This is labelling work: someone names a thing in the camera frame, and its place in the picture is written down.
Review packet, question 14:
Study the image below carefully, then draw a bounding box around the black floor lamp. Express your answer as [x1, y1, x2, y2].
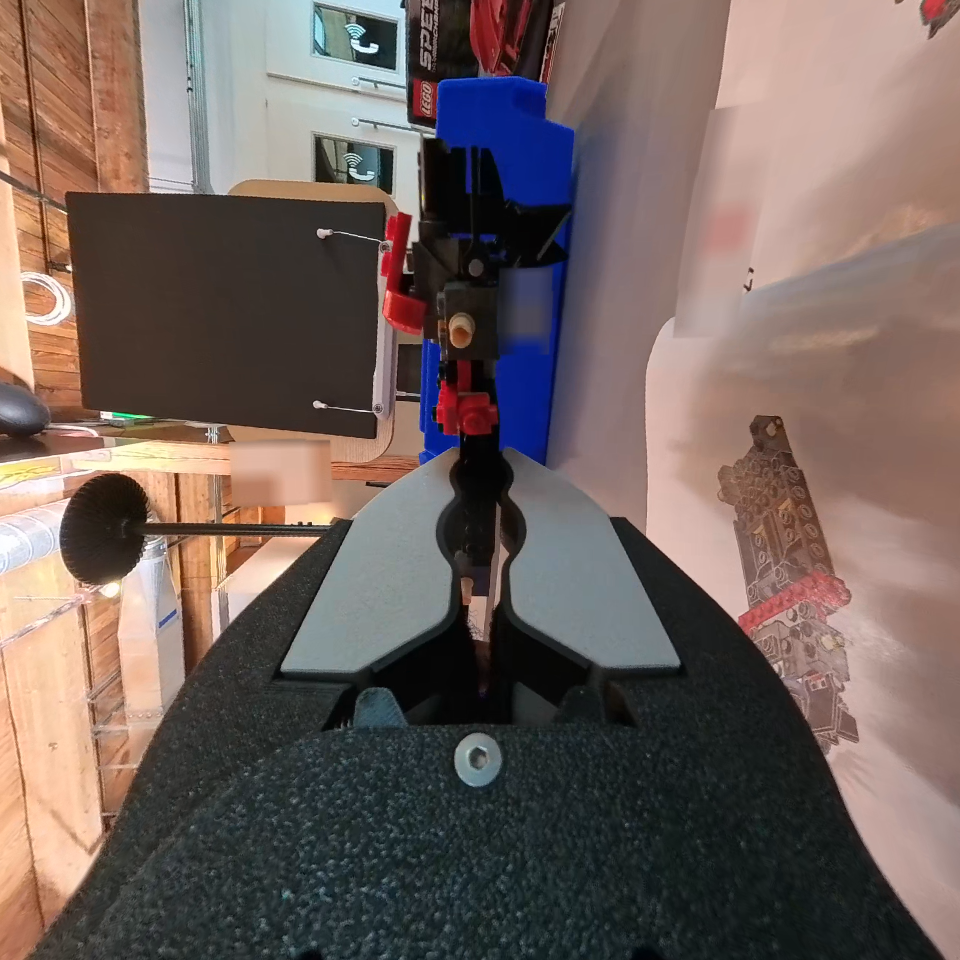
[58, 472, 335, 586]

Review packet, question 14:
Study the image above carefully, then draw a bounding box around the black dome device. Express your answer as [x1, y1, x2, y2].
[0, 382, 52, 438]

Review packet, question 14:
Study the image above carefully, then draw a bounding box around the red t-shaped lego piece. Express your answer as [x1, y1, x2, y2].
[381, 212, 426, 335]

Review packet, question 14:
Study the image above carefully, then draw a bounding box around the lego car chassis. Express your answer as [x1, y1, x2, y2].
[408, 138, 575, 601]

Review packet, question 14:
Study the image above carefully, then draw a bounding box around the white coiled cable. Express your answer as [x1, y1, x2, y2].
[22, 271, 74, 325]

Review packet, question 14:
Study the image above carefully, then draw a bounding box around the white instruction booklet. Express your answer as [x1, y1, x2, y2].
[645, 0, 960, 931]

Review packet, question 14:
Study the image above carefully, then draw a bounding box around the black lego set box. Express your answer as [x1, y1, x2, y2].
[405, 0, 556, 125]

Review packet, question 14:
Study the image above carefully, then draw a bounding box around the black board on wooden stand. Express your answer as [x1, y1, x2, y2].
[66, 180, 399, 462]

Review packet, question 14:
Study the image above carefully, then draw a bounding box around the blue bin with black divider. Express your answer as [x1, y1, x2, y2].
[418, 75, 577, 470]

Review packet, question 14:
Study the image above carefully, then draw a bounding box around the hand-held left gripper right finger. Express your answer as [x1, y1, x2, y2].
[498, 447, 684, 682]

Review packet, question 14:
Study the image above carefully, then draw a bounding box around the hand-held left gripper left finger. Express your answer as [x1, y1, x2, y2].
[279, 448, 462, 682]

